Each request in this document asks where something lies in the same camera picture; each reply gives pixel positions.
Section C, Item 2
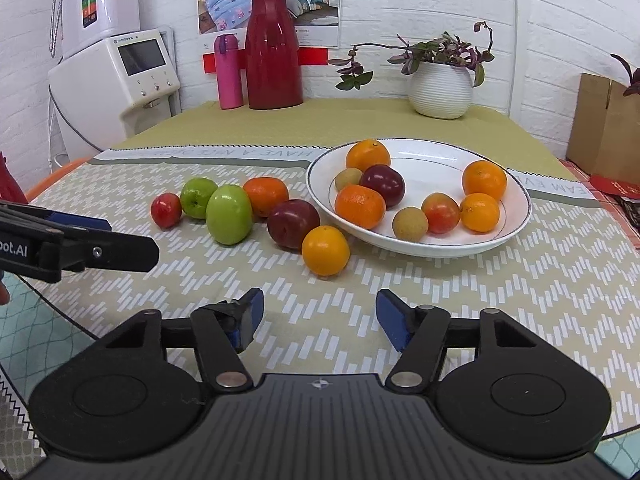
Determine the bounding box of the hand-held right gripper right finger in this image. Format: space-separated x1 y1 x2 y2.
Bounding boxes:
376 288 543 391

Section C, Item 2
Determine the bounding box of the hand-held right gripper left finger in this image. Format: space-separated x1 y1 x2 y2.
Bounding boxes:
95 287 265 392

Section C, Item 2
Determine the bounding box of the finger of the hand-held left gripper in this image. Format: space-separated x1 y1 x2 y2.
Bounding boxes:
35 234 160 283
0 200 112 233

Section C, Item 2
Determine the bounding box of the small red apple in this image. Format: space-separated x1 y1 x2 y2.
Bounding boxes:
151 193 183 229

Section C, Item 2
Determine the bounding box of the medium orange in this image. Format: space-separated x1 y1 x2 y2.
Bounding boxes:
301 225 351 277

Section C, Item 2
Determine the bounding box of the small tan plum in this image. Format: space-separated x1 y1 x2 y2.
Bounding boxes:
392 206 429 242
334 167 364 192

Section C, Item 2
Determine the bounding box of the small round green apple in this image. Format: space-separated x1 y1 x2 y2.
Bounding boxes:
180 178 219 220

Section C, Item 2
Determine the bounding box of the dark red plum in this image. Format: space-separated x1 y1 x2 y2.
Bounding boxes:
267 199 321 251
359 164 406 209

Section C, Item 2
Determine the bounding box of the large oval green apple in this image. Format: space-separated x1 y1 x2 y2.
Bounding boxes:
205 184 254 246

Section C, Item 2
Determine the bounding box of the red and yellow apple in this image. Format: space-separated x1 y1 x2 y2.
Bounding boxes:
421 192 461 235

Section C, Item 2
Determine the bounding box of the tangerine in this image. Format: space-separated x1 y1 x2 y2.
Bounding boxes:
243 177 290 218
334 184 387 231

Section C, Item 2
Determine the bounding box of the small orange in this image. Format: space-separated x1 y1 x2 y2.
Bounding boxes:
462 160 508 202
459 193 501 233

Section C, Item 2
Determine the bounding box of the white plate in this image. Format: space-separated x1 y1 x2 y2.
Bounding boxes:
305 138 532 257

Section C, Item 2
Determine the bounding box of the large orange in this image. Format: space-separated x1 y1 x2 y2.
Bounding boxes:
346 139 391 173

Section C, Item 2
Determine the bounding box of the red cloth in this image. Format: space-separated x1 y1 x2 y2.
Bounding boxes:
0 151 29 206

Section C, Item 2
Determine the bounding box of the green zigzag patterned tablecloth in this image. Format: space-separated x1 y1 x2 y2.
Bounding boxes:
22 97 640 441

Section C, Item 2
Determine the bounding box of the white appliance with screen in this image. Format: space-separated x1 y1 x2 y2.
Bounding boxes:
47 27 182 161

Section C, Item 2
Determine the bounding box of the pink thermos bottle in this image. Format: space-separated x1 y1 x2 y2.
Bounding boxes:
214 34 244 110

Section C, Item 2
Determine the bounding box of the purple plant in white pot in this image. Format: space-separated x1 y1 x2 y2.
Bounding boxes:
327 21 496 120

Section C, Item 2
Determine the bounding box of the red thermos jug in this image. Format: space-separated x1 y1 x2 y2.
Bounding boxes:
244 0 304 111

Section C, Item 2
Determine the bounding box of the red packet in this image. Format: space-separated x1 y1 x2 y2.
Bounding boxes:
589 174 640 200

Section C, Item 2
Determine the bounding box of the red paper strip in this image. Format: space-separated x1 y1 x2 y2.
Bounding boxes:
202 46 339 75

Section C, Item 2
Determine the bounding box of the brown cardboard box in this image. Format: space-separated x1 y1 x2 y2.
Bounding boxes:
566 72 640 177

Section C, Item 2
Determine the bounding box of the dark purple leafy plant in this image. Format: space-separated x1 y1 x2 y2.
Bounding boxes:
611 53 640 97

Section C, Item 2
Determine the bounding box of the grey corrugated hose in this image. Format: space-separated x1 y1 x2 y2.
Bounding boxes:
50 0 71 58

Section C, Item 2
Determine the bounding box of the white wall water purifier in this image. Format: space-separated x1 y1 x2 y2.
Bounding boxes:
50 0 141 66

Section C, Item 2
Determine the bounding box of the white wall pipe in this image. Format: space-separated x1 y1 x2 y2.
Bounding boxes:
507 0 521 117

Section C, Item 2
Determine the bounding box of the teal bedding wall poster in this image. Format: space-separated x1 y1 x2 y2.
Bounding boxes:
270 0 345 48

